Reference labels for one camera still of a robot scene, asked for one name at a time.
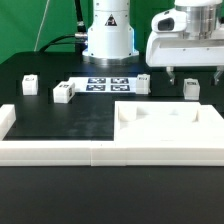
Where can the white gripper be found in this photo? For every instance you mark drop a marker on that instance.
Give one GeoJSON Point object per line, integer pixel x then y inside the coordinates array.
{"type": "Point", "coordinates": [171, 50]}

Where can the white square tabletop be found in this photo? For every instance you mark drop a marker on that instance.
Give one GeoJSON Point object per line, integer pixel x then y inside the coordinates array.
{"type": "Point", "coordinates": [187, 123]}

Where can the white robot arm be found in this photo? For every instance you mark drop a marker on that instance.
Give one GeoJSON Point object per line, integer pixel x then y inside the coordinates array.
{"type": "Point", "coordinates": [191, 34]}

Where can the white fiducial tag sheet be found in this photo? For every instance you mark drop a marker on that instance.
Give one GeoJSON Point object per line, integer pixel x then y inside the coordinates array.
{"type": "Point", "coordinates": [104, 84]}

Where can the white U-shaped fence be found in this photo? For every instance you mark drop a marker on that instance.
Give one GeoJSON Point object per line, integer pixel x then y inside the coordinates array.
{"type": "Point", "coordinates": [98, 153]}

